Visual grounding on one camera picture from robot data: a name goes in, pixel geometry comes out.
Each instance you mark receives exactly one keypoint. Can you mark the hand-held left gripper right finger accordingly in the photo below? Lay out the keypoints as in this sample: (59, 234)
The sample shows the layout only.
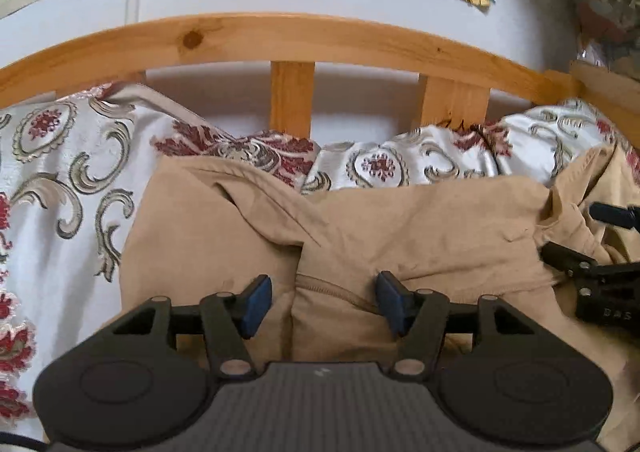
(392, 302)

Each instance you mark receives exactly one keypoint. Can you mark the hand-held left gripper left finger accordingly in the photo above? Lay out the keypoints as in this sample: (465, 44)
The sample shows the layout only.
(257, 304)

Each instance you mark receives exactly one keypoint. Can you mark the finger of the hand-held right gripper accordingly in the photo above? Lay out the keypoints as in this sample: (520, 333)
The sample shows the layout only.
(567, 258)
(617, 216)

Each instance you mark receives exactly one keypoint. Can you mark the tan hooded zip jacket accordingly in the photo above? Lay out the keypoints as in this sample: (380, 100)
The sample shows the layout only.
(425, 222)

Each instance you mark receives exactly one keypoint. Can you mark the floral patterned satin bedspread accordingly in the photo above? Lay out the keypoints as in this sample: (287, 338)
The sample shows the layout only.
(50, 232)

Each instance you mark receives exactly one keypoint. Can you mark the wooden bed frame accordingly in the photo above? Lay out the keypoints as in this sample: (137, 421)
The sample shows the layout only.
(300, 32)

